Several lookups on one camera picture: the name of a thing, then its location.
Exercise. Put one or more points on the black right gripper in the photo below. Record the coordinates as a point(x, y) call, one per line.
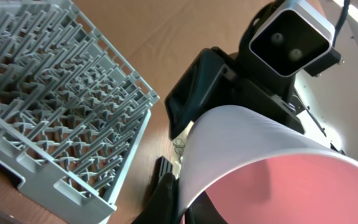
point(216, 78)

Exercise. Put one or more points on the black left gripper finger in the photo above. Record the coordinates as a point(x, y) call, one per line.
point(162, 202)

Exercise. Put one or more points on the pink plastic cup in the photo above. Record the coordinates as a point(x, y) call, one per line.
point(256, 170)

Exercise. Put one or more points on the grey plastic dishwasher rack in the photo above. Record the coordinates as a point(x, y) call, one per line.
point(72, 109)

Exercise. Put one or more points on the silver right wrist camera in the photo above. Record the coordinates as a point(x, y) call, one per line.
point(293, 37)

